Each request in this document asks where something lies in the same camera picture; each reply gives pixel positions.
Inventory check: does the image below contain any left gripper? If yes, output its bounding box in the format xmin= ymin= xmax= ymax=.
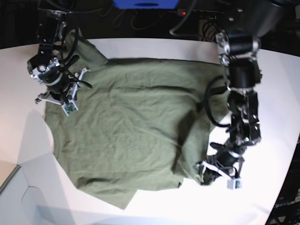
xmin=196 ymin=154 xmax=244 ymax=186

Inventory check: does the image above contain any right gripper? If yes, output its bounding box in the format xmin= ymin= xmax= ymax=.
xmin=35 ymin=67 xmax=90 ymax=116

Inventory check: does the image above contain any green t-shirt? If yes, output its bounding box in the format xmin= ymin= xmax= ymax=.
xmin=45 ymin=38 xmax=222 ymax=209

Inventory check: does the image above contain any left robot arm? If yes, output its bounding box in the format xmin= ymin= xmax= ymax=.
xmin=183 ymin=0 xmax=299 ymax=189

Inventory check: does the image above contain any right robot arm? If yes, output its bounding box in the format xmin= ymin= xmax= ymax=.
xmin=27 ymin=9 xmax=92 ymax=116

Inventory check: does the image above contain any blue box at top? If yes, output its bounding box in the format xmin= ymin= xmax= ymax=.
xmin=113 ymin=0 xmax=179 ymax=9

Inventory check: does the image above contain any white side panel board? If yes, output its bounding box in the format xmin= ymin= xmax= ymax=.
xmin=0 ymin=166 xmax=45 ymax=225

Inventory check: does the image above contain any black power strip red light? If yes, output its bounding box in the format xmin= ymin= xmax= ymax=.
xmin=176 ymin=9 xmax=225 ymax=20

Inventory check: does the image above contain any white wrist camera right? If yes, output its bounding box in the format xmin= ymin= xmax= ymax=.
xmin=61 ymin=102 xmax=78 ymax=117

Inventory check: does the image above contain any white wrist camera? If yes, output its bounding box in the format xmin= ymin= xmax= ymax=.
xmin=61 ymin=102 xmax=78 ymax=117
xmin=227 ymin=178 xmax=242 ymax=190

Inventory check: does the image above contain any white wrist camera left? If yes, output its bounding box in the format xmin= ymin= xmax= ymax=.
xmin=227 ymin=178 xmax=242 ymax=190

